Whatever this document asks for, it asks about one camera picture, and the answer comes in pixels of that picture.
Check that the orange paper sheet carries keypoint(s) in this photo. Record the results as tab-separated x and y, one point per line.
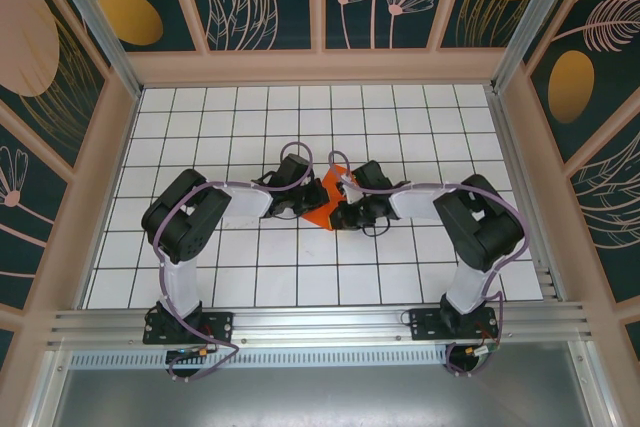
316	217

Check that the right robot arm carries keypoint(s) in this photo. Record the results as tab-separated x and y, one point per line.
490	232

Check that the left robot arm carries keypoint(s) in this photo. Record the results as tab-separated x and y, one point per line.
180	227

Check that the grey metal sheet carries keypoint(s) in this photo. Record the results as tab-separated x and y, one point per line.
320	397

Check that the aluminium mounting rail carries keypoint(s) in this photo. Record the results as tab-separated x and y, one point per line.
320	324

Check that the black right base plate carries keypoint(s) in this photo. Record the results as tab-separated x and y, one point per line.
425	324

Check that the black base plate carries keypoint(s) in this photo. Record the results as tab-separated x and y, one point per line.
220	327
425	324

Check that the aluminium side rail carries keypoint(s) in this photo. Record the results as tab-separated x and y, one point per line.
525	197

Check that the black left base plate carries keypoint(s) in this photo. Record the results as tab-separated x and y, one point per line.
220	327

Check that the aluminium frame post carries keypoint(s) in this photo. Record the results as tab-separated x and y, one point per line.
530	12
100	27

